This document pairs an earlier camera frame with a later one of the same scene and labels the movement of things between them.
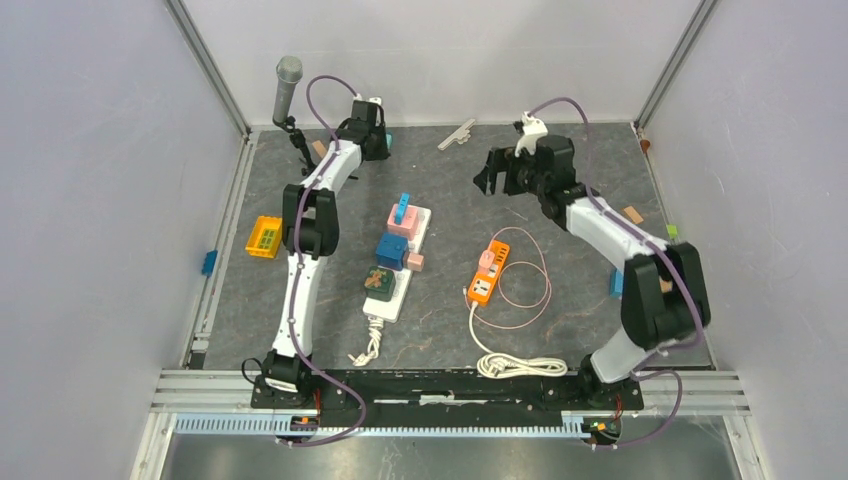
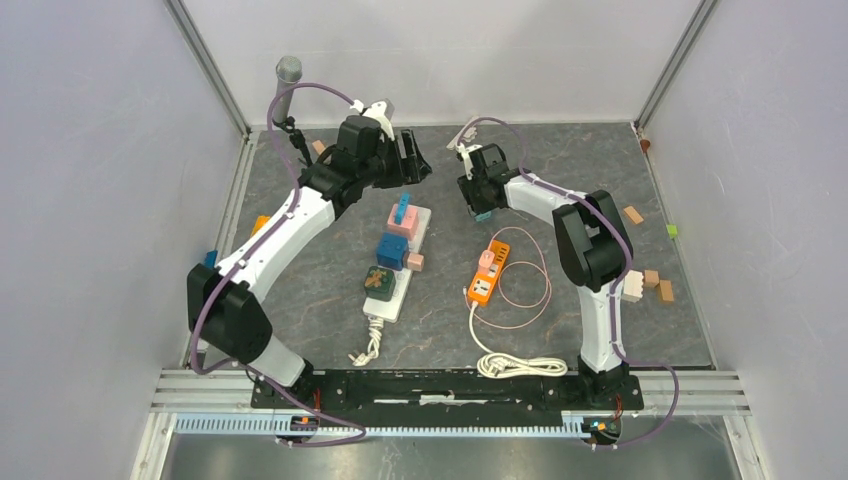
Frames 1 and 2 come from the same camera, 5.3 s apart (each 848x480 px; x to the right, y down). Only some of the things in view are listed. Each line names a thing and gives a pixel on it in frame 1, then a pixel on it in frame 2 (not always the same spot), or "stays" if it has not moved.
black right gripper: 502,160 to 467,185
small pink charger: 486,260 stays
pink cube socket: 409,225 stays
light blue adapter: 402,208 stays
